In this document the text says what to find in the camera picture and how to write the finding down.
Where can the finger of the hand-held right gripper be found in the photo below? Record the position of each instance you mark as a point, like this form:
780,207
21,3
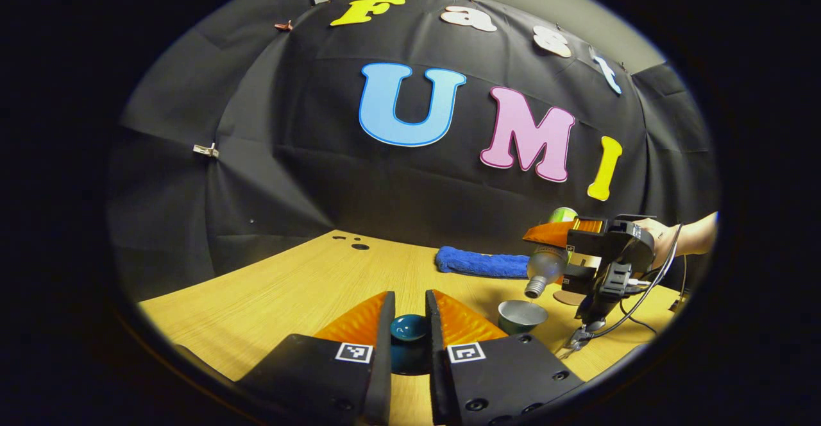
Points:
580,280
587,235

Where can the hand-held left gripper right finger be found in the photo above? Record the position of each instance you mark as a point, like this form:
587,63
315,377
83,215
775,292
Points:
435,349

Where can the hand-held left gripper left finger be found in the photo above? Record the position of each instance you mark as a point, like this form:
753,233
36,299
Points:
387,349

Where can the round brown coaster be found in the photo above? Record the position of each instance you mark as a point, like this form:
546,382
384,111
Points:
567,298

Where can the teal teacup lid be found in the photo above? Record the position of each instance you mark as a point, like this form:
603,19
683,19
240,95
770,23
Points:
409,327

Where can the silver green water bottle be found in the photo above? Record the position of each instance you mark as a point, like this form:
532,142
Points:
546,265

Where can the teal teacup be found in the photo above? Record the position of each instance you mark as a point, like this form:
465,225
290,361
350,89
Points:
521,324

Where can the small dark object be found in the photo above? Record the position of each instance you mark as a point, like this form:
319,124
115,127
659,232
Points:
678,302

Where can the blue towel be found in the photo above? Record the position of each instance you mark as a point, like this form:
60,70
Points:
481,263

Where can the black backdrop cloth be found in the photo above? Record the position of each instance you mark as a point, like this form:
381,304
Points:
288,176

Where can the silver clip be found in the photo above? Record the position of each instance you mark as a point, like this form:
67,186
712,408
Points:
206,151

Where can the copper clip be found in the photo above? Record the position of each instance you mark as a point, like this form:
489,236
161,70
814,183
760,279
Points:
284,26

